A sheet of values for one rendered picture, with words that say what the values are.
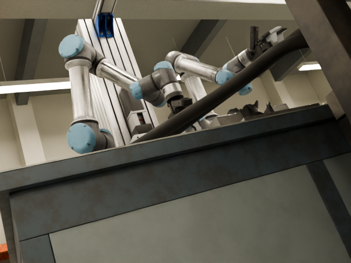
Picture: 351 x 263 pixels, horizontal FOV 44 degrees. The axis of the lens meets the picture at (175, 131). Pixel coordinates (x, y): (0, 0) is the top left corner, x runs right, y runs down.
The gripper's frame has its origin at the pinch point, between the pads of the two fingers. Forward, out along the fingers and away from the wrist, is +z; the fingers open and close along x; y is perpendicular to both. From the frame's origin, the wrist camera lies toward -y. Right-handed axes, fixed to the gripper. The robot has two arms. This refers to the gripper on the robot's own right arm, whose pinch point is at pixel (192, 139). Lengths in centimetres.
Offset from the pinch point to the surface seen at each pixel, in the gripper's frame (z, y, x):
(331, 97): 23, -71, 1
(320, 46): 23, -92, 20
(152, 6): -228, 198, -112
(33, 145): -224, 491, 8
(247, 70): 13, -69, 17
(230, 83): 14, -66, 20
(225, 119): 9.1, -35.6, 5.5
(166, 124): 16, -57, 34
